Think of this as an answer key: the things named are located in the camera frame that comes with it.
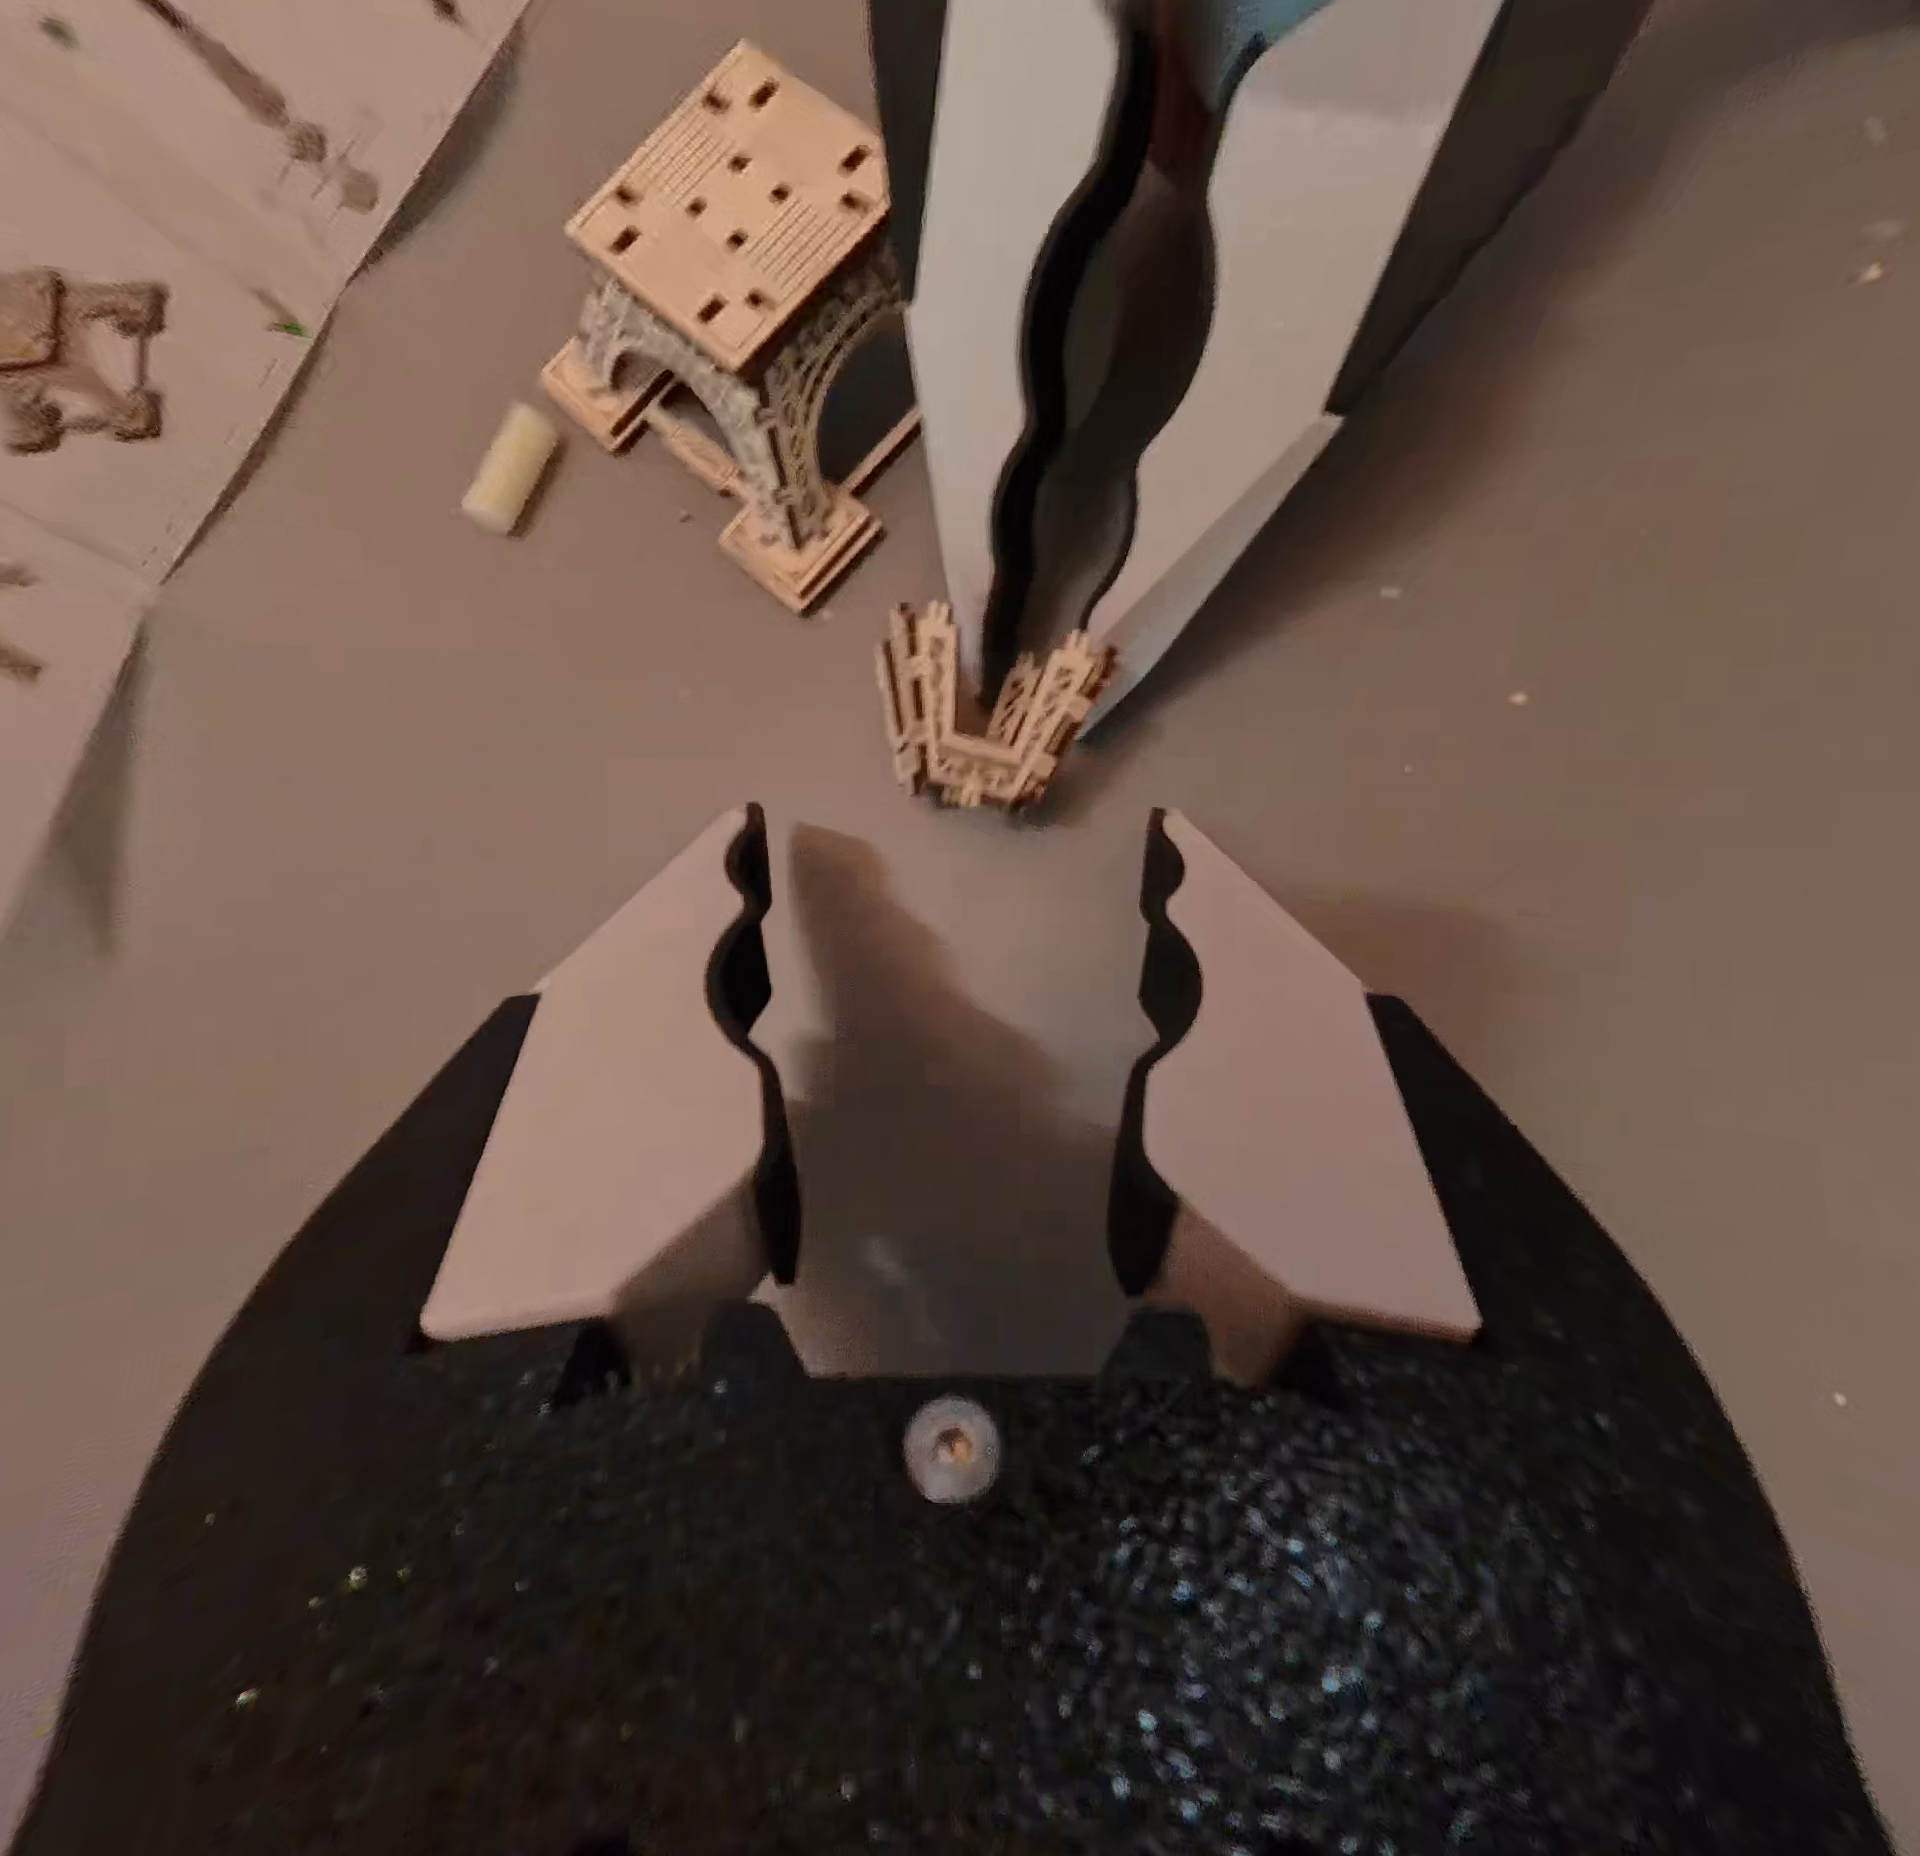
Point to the paper instruction sheet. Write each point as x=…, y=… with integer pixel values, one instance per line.
x=150, y=237

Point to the cream wax cylinder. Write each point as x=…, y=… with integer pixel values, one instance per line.
x=512, y=469

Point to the small wooden lattice arch piece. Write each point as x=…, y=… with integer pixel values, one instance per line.
x=1056, y=695
x=918, y=685

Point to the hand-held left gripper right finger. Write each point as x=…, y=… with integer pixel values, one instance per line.
x=1305, y=1122

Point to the wooden tower base model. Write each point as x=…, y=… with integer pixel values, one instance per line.
x=735, y=192

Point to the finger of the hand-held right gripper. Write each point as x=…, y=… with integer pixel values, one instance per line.
x=1336, y=206
x=990, y=237

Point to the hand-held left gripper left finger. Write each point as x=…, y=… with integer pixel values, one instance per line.
x=599, y=1106

